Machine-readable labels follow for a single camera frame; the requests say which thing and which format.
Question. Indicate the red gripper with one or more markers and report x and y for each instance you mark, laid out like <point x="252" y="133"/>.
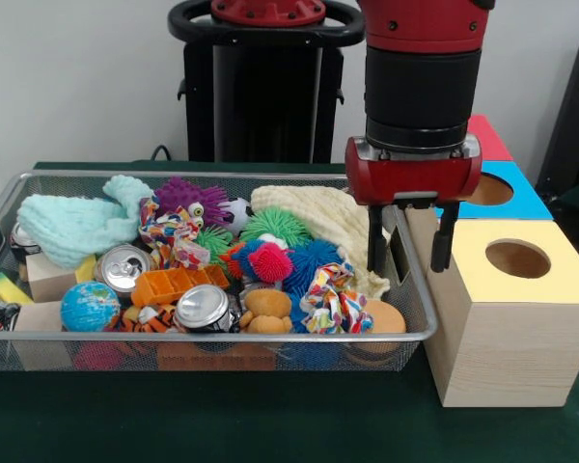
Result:
<point x="415" y="176"/>

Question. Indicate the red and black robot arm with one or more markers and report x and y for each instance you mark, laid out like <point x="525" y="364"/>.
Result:
<point x="422" y="72"/>

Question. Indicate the wooden box with three holes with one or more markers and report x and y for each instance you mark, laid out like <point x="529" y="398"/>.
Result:
<point x="511" y="347"/>

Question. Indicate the silver mesh bin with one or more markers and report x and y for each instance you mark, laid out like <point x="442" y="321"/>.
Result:
<point x="318" y="359"/>

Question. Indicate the cream cloth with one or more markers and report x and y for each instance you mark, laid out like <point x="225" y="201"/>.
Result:
<point x="318" y="212"/>

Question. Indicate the blue spiky ball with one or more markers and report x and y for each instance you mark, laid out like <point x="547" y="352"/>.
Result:
<point x="313" y="263"/>

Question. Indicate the pink spiky ball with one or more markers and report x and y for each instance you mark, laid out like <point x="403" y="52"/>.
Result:
<point x="270" y="260"/>

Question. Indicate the orange plush toy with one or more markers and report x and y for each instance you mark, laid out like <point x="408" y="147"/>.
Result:
<point x="267" y="308"/>

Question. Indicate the small soccer ball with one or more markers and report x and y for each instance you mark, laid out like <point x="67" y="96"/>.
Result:
<point x="239" y="212"/>

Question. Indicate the silver drink can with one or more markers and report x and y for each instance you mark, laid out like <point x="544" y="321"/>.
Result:
<point x="202" y="308"/>
<point x="120" y="270"/>

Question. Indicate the purple spiky ball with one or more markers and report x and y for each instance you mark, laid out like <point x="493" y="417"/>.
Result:
<point x="193" y="195"/>

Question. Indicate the orange plastic crate toy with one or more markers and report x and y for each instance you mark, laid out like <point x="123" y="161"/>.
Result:
<point x="173" y="284"/>

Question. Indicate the blue globe ball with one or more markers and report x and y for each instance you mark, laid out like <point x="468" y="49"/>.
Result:
<point x="89" y="306"/>

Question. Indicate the mint green cloth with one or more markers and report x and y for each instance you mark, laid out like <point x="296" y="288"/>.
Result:
<point x="72" y="226"/>

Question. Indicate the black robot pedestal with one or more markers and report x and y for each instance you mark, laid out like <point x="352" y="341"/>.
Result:
<point x="270" y="96"/>

